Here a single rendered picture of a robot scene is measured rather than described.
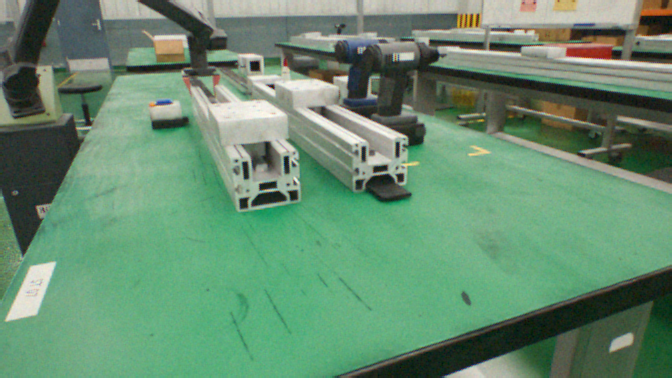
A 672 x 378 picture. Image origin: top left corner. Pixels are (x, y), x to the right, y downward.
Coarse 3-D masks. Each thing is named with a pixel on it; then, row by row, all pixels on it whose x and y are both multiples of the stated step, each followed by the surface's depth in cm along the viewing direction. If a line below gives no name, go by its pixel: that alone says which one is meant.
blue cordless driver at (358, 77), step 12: (336, 48) 112; (348, 48) 110; (360, 48) 110; (348, 60) 111; (360, 60) 113; (348, 72) 115; (360, 72) 114; (348, 84) 115; (360, 84) 115; (348, 96) 116; (360, 96) 116; (372, 96) 120; (348, 108) 115; (360, 108) 115; (372, 108) 117
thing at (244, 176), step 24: (192, 96) 129; (216, 96) 135; (216, 144) 80; (240, 144) 69; (264, 144) 75; (288, 144) 69; (240, 168) 63; (264, 168) 69; (288, 168) 67; (240, 192) 65; (264, 192) 66; (288, 192) 71
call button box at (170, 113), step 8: (160, 104) 118; (168, 104) 118; (176, 104) 119; (152, 112) 116; (160, 112) 116; (168, 112) 117; (176, 112) 118; (152, 120) 116; (160, 120) 117; (168, 120) 118; (176, 120) 119; (184, 120) 122; (160, 128) 118; (168, 128) 118
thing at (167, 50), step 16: (144, 32) 308; (544, 32) 471; (560, 32) 459; (160, 48) 312; (176, 48) 315; (320, 80) 504; (544, 112) 444; (560, 112) 425; (576, 112) 411; (560, 128) 428; (576, 128) 418
